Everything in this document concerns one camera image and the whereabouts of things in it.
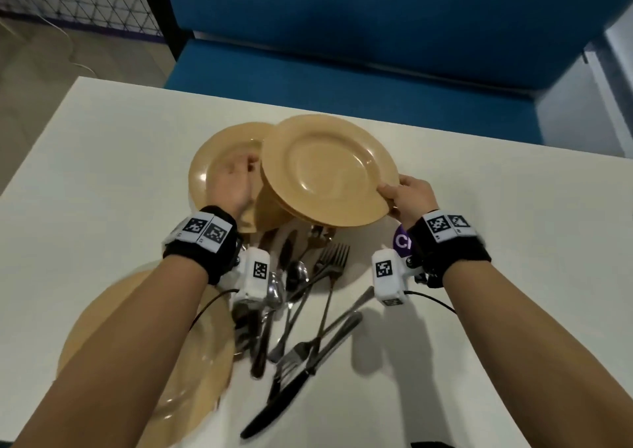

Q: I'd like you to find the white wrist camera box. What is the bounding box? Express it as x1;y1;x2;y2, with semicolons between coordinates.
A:
371;247;412;308
231;247;272;306

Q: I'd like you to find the black-handled table knife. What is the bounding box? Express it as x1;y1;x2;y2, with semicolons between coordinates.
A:
240;313;365;440

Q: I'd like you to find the person's left hand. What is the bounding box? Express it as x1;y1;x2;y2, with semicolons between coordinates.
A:
205;153;263;222

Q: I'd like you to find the person's left forearm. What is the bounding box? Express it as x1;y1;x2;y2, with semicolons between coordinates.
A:
0;252;211;448

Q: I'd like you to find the silver fork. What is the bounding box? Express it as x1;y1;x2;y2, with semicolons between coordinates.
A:
267;336;317;406
311;265;347;349
267;243;351;363

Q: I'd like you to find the silver spoon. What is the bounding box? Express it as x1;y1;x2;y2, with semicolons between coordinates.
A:
266;271;287;315
286;260;311;301

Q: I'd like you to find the person's right hand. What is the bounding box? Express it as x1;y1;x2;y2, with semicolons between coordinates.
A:
377;174;441;231

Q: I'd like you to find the purple round sticker disc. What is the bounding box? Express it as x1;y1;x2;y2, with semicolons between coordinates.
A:
393;224;414;258

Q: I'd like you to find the white floor cable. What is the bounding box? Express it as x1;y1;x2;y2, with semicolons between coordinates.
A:
0;14;102;75

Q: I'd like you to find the dark-handled cutlery piece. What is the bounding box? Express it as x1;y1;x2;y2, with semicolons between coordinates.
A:
249;307;270;380

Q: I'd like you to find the person's right forearm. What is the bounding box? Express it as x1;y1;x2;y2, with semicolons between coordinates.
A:
441;259;633;448

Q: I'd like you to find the tan plate with raised rim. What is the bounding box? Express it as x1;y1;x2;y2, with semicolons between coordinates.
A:
261;114;400;229

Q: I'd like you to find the black camera cable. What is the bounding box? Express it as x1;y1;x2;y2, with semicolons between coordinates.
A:
405;291;458;315
190;289;239;326

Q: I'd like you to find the black metal post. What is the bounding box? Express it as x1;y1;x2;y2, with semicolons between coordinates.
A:
142;0;195;64

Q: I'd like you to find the blue sofa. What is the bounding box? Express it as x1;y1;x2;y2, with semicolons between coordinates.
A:
161;0;633;145

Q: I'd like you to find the black wristband with marker tags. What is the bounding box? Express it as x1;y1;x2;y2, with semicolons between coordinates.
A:
405;209;493;286
162;206;243;285

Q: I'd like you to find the silver table knife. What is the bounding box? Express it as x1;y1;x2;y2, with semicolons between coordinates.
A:
306;286;376;375

